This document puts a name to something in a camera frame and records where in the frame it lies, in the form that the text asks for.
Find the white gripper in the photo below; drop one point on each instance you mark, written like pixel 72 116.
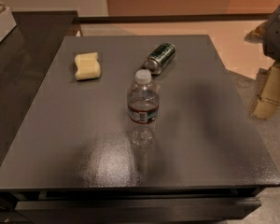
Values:
pixel 278 32

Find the clear plastic water bottle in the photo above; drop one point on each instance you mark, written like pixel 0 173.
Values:
pixel 143 101

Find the yellow sponge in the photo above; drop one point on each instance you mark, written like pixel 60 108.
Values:
pixel 88 66

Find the green metal can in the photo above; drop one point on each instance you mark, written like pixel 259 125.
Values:
pixel 159 58

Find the dark drawer front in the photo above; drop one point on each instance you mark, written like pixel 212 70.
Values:
pixel 141 210

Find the white box on side table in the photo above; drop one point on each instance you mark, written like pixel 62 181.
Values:
pixel 7 23

